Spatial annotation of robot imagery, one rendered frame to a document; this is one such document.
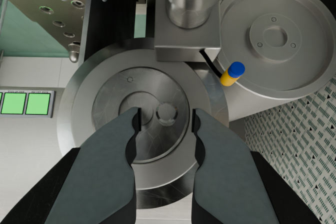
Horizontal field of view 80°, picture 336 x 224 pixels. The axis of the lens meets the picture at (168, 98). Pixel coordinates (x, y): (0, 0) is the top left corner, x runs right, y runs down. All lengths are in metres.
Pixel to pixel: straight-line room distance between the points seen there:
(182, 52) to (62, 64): 3.29
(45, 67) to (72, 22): 3.05
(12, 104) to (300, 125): 0.60
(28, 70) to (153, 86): 3.51
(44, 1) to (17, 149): 0.35
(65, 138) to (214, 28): 0.15
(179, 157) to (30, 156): 0.47
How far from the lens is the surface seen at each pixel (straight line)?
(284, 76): 0.21
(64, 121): 0.19
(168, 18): 0.16
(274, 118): 0.34
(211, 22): 0.16
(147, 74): 0.16
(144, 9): 0.64
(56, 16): 0.49
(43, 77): 3.49
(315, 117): 0.27
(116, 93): 0.16
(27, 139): 0.60
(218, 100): 0.18
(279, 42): 0.22
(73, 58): 0.58
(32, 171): 0.59
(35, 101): 0.60
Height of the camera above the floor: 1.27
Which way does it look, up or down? 12 degrees down
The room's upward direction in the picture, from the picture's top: 179 degrees counter-clockwise
